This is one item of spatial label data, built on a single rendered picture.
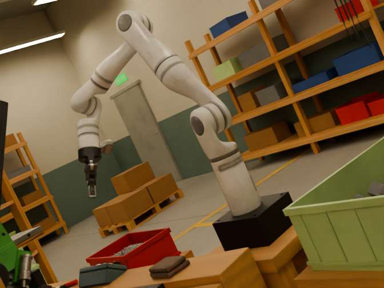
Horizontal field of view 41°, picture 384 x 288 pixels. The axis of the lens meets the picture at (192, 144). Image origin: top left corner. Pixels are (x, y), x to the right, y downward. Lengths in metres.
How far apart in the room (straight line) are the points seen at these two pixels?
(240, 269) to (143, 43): 0.74
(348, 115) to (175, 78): 5.25
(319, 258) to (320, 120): 5.73
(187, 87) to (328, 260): 0.63
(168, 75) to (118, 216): 6.29
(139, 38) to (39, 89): 10.17
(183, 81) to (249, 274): 0.59
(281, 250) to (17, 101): 10.37
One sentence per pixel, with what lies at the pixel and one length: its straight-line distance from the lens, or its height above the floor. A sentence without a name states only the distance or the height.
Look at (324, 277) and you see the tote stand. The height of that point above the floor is 0.79.
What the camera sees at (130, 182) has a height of 0.59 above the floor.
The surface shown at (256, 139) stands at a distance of 7.79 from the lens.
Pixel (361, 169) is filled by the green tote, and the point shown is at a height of 0.92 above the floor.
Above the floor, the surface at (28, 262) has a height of 1.07.
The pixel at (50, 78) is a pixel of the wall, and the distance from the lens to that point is 11.93.
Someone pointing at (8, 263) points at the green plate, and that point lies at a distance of 1.63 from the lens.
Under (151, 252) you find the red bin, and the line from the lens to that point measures 1.86.
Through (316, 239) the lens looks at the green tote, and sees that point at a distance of 1.29.
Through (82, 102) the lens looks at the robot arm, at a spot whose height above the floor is 1.45.
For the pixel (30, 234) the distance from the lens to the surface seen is 1.83.
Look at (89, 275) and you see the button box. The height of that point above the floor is 0.94.
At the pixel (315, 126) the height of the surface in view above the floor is 0.35.
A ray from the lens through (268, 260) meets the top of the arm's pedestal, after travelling 1.37.
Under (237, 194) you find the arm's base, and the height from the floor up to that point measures 1.00.
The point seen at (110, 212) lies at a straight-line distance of 7.86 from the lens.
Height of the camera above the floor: 1.29
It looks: 4 degrees down
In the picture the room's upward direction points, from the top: 25 degrees counter-clockwise
